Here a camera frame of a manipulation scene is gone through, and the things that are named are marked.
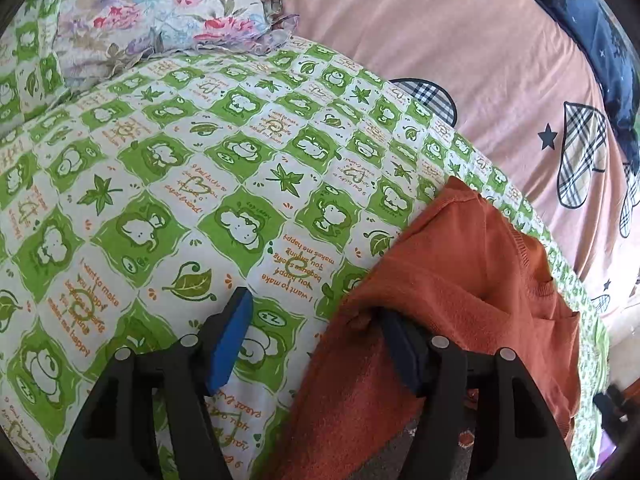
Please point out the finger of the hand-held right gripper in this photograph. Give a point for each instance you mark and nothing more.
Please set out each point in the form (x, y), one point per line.
(611, 405)

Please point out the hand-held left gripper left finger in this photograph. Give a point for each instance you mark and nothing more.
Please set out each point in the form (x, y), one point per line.
(231, 340)

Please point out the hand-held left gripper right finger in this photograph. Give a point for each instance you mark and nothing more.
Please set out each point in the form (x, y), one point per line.
(406, 355)

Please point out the orange knit sweater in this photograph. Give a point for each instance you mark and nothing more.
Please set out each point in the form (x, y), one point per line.
(480, 280)

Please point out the green patterned quilt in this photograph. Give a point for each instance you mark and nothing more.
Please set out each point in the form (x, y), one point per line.
(200, 170)

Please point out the pink bed sheet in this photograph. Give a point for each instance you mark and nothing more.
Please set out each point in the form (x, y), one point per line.
(480, 85)

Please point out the floral pillow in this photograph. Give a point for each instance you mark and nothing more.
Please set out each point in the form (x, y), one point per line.
(160, 10)

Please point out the dark blue star blanket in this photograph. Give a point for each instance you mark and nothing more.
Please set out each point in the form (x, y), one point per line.
(590, 20)

